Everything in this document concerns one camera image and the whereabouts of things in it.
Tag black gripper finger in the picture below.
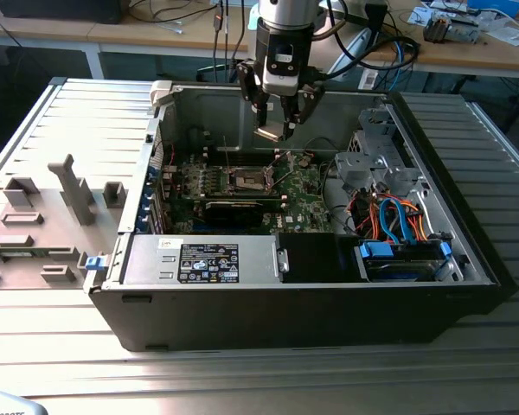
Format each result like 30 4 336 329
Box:
237 60 269 130
280 86 325 140

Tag silver topped CPU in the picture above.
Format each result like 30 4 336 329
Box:
253 123 286 143

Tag metal socket cover frame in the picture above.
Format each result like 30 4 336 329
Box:
265 151 296 194

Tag CPU socket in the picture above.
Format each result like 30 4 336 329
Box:
227 163 280 195

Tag finned CPU cooler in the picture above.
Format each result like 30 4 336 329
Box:
423 12 451 44

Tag pale grey case latch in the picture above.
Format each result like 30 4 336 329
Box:
150 80 185 107

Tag small black box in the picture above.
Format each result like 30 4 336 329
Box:
365 2 388 34

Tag silver metal drive cage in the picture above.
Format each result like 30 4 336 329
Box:
333 107 425 200

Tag green motherboard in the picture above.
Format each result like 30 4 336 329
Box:
159 149 343 237

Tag black graphics card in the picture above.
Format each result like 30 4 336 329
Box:
203 199 264 229

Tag black plastic shroud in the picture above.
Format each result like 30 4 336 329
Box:
280 232 360 284

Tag wooden desk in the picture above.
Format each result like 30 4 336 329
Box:
0 0 260 81
354 0 519 131

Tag hard disk in blue carrier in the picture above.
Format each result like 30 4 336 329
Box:
354 239 453 283

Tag large black box device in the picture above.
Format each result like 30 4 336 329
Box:
0 0 126 25

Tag silver power supply unit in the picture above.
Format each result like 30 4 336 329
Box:
119 234 286 286

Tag black open PC case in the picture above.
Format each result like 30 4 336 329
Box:
82 79 519 354

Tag blue box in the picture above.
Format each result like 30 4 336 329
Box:
466 0 519 18

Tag grey parts rack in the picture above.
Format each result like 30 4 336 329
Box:
0 153 126 291

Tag green RAM stick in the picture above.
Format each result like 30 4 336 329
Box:
0 249 38 261

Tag pale teach pendant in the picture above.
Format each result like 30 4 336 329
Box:
0 387 48 415

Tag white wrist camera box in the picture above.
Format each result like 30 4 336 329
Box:
261 37 304 97

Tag blue data wire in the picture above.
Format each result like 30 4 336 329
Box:
378 196 412 246

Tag orange power wire bundle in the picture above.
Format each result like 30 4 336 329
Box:
352 196 432 243

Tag silver metal bracket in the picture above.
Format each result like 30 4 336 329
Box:
449 16 481 44

